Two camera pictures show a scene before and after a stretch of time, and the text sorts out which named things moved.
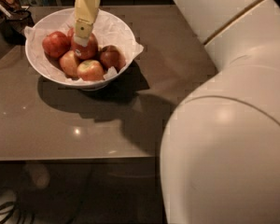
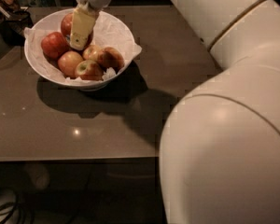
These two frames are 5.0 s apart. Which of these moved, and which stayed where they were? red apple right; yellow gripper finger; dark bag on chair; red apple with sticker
Moved: red apple with sticker
Stayed: dark bag on chair; red apple right; yellow gripper finger
